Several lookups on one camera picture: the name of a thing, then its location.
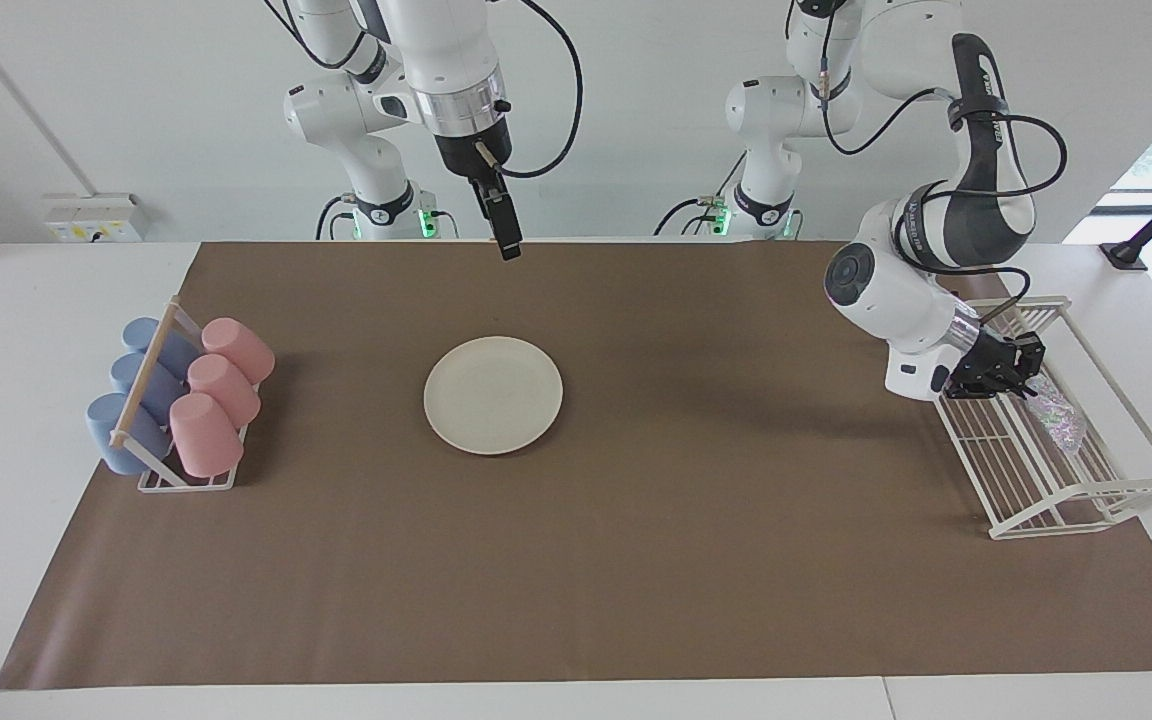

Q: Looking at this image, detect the brown table mat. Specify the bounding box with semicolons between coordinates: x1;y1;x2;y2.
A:
0;240;1152;691

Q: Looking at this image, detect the white wire dish rack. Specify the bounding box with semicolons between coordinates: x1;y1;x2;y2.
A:
936;295;1152;541

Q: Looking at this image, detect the white cup holder rack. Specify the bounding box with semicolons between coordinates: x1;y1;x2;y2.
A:
110;296;259;493

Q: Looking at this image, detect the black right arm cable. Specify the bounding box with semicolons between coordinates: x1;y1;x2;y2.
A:
476;0;585;181

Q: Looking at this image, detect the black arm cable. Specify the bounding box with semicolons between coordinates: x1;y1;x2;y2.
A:
816;0;1069;301
476;0;585;181

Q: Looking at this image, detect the white wall power socket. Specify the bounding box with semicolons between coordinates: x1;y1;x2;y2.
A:
42;193;149;243

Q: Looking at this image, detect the pink plastic cup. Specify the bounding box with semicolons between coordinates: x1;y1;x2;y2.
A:
201;317;276;385
186;354;262;429
169;392;245;478

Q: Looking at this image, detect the blue plastic cup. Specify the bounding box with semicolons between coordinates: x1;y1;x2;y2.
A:
122;317;199;376
110;352;187;421
86;392;172;475

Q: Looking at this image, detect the black base cable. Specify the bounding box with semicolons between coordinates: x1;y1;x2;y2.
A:
654;150;749;238
316;195;357;241

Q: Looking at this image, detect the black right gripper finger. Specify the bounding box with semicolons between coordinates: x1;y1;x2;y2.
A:
491;195;524;262

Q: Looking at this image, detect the cream round plate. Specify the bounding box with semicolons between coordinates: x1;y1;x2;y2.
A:
423;336;564;456

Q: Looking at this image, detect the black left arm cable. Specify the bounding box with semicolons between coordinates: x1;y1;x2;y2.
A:
816;0;1069;301

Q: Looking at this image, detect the black left base cable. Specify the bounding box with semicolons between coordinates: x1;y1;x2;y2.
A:
654;150;749;238

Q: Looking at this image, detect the black right base cable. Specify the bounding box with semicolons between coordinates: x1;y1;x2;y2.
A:
316;195;357;241

